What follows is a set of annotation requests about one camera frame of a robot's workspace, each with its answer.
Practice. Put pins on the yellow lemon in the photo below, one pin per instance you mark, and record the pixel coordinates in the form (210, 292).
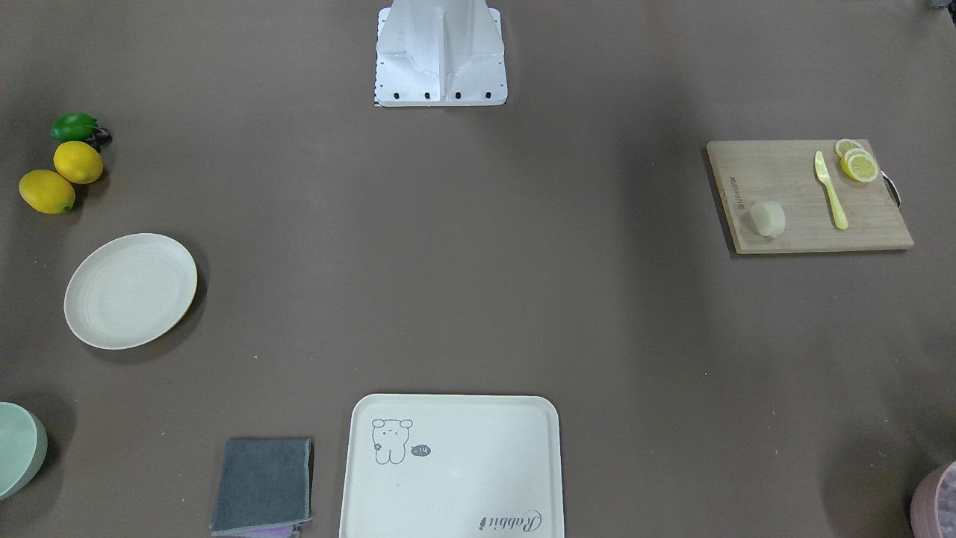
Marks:
(78, 162)
(47, 192)

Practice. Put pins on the cream round plate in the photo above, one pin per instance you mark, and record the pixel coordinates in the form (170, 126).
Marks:
(130, 291)

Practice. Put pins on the lemon slice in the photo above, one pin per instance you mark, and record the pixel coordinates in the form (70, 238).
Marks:
(842, 146)
(859, 165)

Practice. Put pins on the yellow lemon lower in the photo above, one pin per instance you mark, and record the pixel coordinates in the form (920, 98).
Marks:
(47, 192)

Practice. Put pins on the lemon slice back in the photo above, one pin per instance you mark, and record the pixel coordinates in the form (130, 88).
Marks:
(842, 146)

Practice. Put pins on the yellow plastic knife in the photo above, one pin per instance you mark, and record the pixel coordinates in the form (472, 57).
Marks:
(838, 215)

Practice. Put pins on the lemon slice front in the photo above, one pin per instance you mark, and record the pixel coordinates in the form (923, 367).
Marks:
(859, 165)

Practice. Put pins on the green lime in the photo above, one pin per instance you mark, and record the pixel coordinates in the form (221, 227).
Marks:
(74, 127)

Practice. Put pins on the pink bowl with ice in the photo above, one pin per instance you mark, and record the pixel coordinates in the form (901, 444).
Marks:
(932, 508)

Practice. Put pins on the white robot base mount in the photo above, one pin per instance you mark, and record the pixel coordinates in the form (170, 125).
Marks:
(440, 53)

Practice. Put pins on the white steamed bun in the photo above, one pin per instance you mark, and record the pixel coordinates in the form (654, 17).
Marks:
(768, 218)

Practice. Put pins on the mint green bowl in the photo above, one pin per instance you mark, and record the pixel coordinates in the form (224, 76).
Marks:
(24, 446)

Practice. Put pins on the cream rabbit tray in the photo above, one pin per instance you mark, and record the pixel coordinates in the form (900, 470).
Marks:
(453, 466)

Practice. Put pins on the grey folded cloth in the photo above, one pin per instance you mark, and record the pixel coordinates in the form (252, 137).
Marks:
(264, 488)

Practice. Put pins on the wooden cutting board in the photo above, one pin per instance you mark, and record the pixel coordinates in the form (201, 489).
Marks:
(751, 172)

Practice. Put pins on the dark cherries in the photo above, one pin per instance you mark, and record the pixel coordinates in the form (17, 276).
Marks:
(98, 138)

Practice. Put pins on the yellow lemon upper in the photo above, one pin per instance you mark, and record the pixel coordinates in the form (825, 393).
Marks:
(78, 162)

